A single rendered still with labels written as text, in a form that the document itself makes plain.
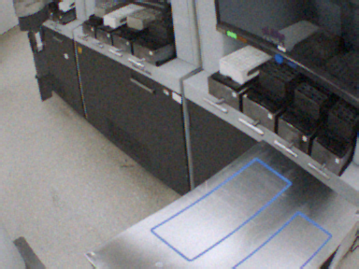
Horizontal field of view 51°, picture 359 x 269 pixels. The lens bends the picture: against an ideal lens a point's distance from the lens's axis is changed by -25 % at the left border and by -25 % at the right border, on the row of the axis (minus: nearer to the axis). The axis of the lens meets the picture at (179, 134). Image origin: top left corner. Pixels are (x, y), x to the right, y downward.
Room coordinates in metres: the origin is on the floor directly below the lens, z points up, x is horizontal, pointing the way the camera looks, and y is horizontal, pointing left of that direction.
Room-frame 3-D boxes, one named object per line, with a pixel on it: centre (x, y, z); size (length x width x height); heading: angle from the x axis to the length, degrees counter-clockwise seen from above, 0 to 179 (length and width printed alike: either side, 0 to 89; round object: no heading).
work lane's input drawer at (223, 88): (1.42, -0.40, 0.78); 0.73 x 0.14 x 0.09; 128
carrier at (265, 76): (1.16, -0.31, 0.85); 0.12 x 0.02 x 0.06; 39
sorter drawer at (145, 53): (1.74, -0.15, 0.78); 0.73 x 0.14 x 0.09; 128
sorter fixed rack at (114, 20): (1.89, 0.14, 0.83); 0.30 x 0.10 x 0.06; 128
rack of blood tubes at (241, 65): (1.34, -0.29, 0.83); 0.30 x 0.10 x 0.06; 128
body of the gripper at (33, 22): (0.76, 0.28, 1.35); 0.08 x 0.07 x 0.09; 25
